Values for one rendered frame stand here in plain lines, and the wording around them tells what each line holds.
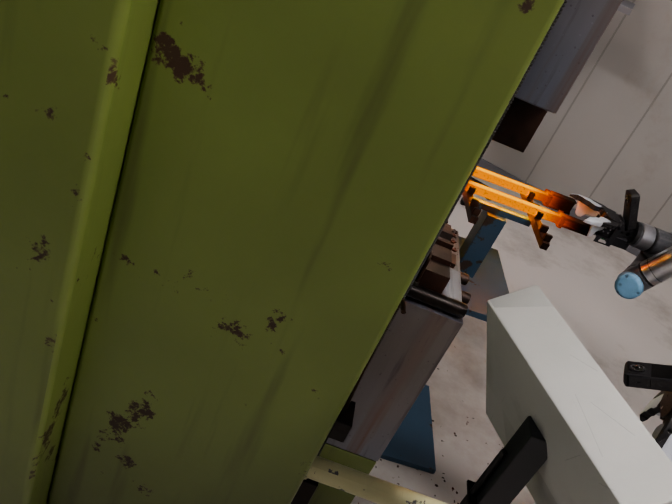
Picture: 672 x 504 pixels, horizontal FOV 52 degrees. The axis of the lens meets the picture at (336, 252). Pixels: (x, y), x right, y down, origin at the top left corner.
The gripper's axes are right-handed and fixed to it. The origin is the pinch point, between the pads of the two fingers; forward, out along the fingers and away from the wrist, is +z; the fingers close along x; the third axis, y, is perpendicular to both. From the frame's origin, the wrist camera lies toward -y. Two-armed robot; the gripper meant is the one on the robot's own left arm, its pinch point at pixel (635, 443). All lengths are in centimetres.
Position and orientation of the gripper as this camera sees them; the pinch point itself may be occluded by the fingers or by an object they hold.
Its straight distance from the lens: 136.2
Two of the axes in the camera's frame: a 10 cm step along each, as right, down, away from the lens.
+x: 4.0, -3.8, 8.3
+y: 8.5, 5.0, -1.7
